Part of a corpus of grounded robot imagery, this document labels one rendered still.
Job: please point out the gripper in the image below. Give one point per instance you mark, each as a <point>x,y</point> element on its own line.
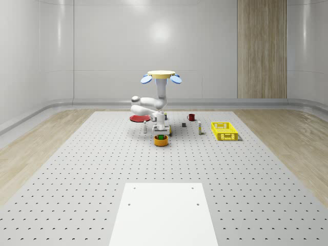
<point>161,127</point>

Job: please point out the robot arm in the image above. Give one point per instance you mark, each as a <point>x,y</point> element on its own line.
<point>148,102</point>

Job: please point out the yellow bowl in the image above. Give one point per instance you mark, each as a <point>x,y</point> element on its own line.
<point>161,142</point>

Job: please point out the grey bolt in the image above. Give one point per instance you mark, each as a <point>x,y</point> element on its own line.
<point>145,127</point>

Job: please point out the red plate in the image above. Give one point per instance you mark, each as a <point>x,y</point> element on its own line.
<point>139,118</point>

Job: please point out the red mug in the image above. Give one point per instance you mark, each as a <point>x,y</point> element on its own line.
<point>191,117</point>

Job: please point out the small white bottle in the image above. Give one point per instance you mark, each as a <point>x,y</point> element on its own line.
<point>200,128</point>

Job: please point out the yellow basket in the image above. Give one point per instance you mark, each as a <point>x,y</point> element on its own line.
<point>224,132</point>

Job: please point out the white board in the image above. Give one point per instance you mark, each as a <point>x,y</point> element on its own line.
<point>164,215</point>

